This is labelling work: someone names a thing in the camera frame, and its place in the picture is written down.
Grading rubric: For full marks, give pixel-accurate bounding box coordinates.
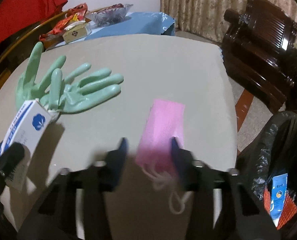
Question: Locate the blue tablecloth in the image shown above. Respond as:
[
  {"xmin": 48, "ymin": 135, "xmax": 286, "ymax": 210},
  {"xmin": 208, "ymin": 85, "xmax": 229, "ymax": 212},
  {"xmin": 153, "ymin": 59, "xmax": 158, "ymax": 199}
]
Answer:
[{"xmin": 48, "ymin": 11, "xmax": 176, "ymax": 51}]

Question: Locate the glass fruit bowl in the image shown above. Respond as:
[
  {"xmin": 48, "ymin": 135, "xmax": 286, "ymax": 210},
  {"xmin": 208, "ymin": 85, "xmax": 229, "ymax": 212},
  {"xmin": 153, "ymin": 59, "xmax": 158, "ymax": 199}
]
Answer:
[{"xmin": 85, "ymin": 3, "xmax": 133, "ymax": 27}]

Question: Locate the dark wooden armchair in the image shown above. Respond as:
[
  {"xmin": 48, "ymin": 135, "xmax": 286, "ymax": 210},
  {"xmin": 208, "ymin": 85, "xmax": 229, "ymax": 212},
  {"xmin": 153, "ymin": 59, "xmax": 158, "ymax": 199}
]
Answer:
[{"xmin": 222, "ymin": 0, "xmax": 297, "ymax": 113}]

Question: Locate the beige tissue box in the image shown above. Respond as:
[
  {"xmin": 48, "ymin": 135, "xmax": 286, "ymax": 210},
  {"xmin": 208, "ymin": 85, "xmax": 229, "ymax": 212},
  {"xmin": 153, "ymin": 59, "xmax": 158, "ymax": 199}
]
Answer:
[{"xmin": 62, "ymin": 21, "xmax": 91, "ymax": 43}]

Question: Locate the white blue medicine box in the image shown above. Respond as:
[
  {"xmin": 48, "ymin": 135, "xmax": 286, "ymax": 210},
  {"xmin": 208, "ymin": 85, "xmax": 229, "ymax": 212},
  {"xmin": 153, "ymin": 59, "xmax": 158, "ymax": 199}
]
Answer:
[{"xmin": 0, "ymin": 99, "xmax": 55, "ymax": 192}]

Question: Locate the pink face mask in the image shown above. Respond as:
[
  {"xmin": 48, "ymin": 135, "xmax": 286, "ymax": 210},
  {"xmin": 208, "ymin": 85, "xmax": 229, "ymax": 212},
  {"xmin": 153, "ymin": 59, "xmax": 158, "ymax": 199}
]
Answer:
[{"xmin": 135, "ymin": 99, "xmax": 191, "ymax": 215}]

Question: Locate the black trash bin with bag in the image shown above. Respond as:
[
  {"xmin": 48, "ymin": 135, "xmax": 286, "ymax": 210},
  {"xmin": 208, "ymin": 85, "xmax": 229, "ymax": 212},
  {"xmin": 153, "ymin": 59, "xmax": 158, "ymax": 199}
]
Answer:
[{"xmin": 236, "ymin": 111, "xmax": 297, "ymax": 239}]

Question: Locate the blue sachet packet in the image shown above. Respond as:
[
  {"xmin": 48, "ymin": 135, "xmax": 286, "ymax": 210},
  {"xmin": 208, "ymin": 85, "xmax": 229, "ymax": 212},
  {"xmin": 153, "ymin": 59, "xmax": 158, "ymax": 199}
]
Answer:
[{"xmin": 270, "ymin": 173, "xmax": 288, "ymax": 228}]

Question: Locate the orange mesh trash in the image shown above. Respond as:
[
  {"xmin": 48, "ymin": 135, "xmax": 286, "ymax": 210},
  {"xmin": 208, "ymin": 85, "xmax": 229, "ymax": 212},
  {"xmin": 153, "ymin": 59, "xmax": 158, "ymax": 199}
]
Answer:
[{"xmin": 263, "ymin": 188, "xmax": 297, "ymax": 230}]

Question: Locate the green rubber glove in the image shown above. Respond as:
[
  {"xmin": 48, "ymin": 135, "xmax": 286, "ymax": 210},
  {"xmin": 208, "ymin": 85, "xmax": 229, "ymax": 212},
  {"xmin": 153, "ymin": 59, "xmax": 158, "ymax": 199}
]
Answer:
[
  {"xmin": 40, "ymin": 63, "xmax": 124, "ymax": 114},
  {"xmin": 14, "ymin": 42, "xmax": 67, "ymax": 106}
]

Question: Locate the red snack bag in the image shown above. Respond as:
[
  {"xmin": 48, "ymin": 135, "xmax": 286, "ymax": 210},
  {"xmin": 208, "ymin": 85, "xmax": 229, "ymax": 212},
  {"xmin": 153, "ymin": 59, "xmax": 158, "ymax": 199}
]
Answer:
[{"xmin": 39, "ymin": 13, "xmax": 85, "ymax": 42}]

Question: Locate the red cloth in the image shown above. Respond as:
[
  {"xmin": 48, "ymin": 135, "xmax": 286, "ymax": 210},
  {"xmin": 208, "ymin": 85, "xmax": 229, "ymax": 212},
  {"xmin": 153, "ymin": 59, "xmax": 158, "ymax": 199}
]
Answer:
[{"xmin": 0, "ymin": 0, "xmax": 68, "ymax": 43}]

